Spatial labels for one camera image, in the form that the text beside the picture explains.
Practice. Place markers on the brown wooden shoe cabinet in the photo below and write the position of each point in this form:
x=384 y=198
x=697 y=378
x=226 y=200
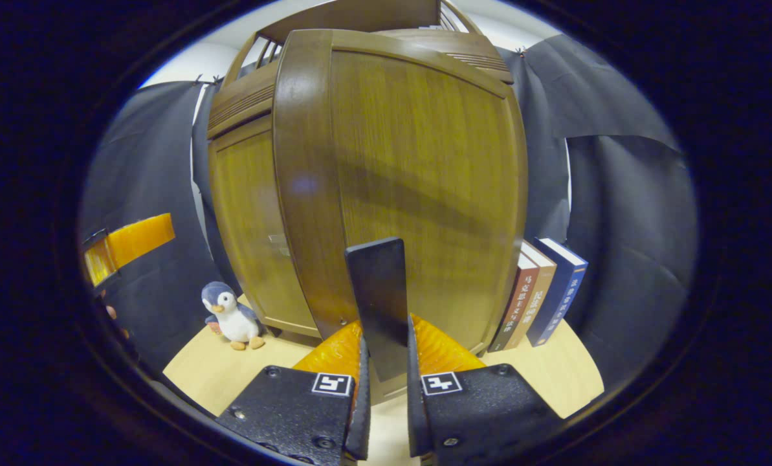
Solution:
x=360 y=13

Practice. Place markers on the black backdrop cloth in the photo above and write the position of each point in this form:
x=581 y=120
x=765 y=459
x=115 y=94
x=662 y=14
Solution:
x=618 y=226

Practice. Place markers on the penguin plush toy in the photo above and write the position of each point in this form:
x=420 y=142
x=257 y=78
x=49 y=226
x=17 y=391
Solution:
x=233 y=317

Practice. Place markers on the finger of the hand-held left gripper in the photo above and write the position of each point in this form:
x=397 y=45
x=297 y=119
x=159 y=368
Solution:
x=133 y=239

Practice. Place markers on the wooden cabinet door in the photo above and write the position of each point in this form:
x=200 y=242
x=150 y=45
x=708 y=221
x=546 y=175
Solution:
x=424 y=162
x=250 y=207

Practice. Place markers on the dark red book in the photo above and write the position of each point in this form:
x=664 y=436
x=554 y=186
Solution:
x=518 y=304

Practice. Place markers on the tan book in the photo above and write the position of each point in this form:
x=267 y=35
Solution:
x=536 y=298

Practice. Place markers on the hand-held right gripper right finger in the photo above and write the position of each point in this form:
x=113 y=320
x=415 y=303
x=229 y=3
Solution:
x=476 y=414

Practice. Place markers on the blue book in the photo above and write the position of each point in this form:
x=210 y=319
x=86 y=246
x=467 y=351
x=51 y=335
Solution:
x=557 y=291

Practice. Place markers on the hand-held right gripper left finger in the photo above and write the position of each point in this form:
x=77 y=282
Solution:
x=295 y=414

